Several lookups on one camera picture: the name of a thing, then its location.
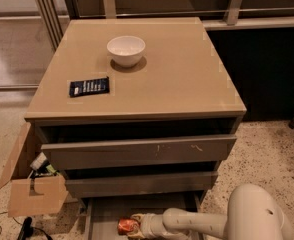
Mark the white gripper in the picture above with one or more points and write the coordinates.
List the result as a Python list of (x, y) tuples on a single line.
[(148, 224)]

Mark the red coke can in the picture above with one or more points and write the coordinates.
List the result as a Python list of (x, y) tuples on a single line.
[(127, 225)]

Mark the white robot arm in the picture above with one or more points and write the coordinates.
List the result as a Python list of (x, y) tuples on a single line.
[(252, 214)]

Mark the bottom grey open drawer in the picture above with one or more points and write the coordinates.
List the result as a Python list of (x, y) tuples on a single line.
[(103, 214)]

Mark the middle grey drawer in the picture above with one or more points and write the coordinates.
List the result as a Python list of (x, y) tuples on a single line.
[(141, 185)]

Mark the top grey drawer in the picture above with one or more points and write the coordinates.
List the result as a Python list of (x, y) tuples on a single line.
[(141, 152)]

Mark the tan drawer cabinet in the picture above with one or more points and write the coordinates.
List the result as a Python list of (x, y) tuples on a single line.
[(179, 88)]

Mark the items inside cardboard box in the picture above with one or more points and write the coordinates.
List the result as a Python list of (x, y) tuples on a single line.
[(41, 167)]

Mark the brown cardboard box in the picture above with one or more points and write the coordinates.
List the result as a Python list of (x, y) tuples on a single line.
[(29, 197)]

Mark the white ceramic bowl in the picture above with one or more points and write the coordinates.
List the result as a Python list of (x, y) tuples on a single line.
[(126, 51)]

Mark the metal railing frame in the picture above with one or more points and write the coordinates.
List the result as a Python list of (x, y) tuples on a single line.
[(216, 14)]

